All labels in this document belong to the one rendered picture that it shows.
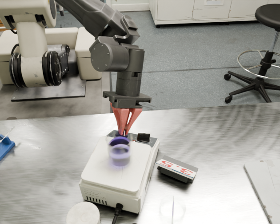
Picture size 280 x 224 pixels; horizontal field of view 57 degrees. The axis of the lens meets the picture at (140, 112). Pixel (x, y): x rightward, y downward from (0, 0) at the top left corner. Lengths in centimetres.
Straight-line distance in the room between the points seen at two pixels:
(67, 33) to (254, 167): 134
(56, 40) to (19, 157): 112
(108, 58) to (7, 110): 107
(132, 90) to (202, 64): 192
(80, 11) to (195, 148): 43
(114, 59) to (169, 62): 195
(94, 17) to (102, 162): 31
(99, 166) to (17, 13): 91
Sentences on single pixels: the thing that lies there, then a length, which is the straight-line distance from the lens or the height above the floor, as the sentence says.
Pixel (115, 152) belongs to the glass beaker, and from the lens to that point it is 49.
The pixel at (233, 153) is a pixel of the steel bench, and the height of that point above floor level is 75.
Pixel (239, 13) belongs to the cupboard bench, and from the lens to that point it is 325.
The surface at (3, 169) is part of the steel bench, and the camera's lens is 72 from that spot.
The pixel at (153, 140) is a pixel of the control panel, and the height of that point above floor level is 79.
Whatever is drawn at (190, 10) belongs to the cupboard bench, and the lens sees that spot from 305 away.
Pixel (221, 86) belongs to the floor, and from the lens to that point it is 223.
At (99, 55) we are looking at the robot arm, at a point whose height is 101.
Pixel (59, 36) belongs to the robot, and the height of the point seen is 55.
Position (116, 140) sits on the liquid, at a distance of 53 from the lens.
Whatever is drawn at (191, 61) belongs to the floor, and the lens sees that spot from 249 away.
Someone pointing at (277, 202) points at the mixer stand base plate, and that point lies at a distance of 65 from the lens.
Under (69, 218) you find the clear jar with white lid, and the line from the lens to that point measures 51.
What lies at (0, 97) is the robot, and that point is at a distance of 163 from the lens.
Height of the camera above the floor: 127
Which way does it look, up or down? 42 degrees down
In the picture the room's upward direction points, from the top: straight up
